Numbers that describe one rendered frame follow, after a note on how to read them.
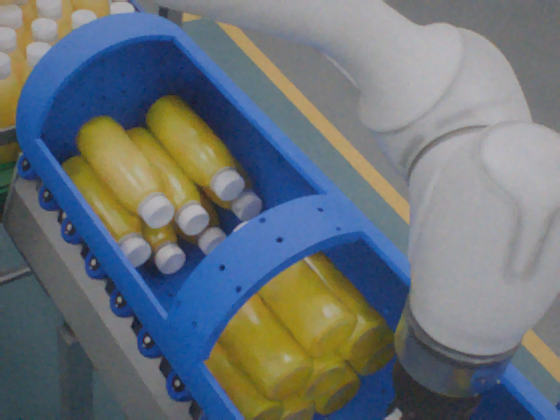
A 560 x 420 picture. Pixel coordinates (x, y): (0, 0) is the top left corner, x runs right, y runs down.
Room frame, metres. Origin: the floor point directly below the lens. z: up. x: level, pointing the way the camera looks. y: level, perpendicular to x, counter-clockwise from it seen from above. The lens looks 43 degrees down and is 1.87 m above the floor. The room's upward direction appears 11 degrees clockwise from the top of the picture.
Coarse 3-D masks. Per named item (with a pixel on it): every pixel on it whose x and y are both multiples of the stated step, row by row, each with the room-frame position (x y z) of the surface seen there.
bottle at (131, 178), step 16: (80, 128) 0.90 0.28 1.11; (96, 128) 0.90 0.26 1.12; (112, 128) 0.90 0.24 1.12; (80, 144) 0.89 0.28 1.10; (96, 144) 0.87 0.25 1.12; (112, 144) 0.87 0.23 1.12; (128, 144) 0.88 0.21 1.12; (96, 160) 0.86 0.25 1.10; (112, 160) 0.85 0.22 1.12; (128, 160) 0.84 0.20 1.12; (144, 160) 0.85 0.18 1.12; (112, 176) 0.83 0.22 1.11; (128, 176) 0.82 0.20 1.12; (144, 176) 0.82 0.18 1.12; (160, 176) 0.84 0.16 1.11; (112, 192) 0.82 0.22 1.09; (128, 192) 0.80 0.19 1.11; (144, 192) 0.81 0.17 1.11; (160, 192) 0.81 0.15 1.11; (128, 208) 0.80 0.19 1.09
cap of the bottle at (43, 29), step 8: (32, 24) 1.17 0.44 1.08; (40, 24) 1.17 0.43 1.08; (48, 24) 1.18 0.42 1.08; (56, 24) 1.18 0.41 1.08; (32, 32) 1.16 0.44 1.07; (40, 32) 1.16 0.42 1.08; (48, 32) 1.16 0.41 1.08; (56, 32) 1.18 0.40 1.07; (40, 40) 1.16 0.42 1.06; (48, 40) 1.16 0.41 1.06
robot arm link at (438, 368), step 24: (408, 312) 0.45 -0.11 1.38; (408, 336) 0.44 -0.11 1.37; (408, 360) 0.43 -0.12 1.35; (432, 360) 0.42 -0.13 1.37; (456, 360) 0.41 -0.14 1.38; (480, 360) 0.42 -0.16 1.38; (504, 360) 0.42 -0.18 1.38; (432, 384) 0.42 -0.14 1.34; (456, 384) 0.41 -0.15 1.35; (480, 384) 0.42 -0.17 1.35
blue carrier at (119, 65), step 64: (64, 64) 0.91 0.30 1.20; (128, 64) 1.01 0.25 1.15; (192, 64) 1.08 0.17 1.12; (64, 128) 0.95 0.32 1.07; (128, 128) 1.01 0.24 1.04; (256, 128) 0.85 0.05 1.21; (64, 192) 0.79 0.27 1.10; (256, 192) 0.93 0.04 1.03; (320, 192) 0.75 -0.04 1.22; (192, 256) 0.86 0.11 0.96; (256, 256) 0.63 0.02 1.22; (384, 256) 0.67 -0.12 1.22; (192, 320) 0.59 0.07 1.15; (192, 384) 0.56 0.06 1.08; (384, 384) 0.67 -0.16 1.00; (512, 384) 0.53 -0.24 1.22
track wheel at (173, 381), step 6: (174, 372) 0.65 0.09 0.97; (168, 378) 0.65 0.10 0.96; (174, 378) 0.64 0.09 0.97; (168, 384) 0.64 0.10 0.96; (174, 384) 0.64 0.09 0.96; (180, 384) 0.64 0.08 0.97; (168, 390) 0.63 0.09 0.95; (174, 390) 0.63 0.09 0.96; (180, 390) 0.63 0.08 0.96; (186, 390) 0.63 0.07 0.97; (174, 396) 0.63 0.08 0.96; (180, 396) 0.62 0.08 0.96; (186, 396) 0.62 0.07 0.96; (192, 396) 0.63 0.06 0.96
